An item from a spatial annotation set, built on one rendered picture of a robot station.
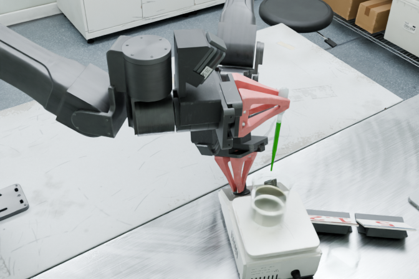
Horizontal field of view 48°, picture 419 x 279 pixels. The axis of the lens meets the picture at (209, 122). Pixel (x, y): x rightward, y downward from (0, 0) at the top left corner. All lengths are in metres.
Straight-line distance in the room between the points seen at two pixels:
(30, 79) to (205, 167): 0.48
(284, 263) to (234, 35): 0.38
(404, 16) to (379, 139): 2.01
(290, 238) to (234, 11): 0.39
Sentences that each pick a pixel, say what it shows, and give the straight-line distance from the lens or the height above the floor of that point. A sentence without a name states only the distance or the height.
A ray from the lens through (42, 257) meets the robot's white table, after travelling 0.89.
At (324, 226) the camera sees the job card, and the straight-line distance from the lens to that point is 0.89.
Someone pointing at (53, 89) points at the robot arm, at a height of 1.27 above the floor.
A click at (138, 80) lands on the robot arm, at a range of 0.54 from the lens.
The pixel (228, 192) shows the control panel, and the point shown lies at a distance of 0.89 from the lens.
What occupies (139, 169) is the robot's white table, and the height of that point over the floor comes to 0.90.
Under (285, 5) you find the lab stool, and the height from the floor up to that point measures 0.64.
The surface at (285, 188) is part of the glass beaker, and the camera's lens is 0.77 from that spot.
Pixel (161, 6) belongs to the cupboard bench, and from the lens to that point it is 3.34.
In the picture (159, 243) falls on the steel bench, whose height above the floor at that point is 0.90.
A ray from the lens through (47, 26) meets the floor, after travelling 3.55.
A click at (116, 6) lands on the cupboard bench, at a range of 3.18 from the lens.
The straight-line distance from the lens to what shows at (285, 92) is 0.62.
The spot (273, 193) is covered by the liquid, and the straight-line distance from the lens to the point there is 0.78.
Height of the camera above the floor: 1.60
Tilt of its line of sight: 39 degrees down
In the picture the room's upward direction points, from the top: 2 degrees clockwise
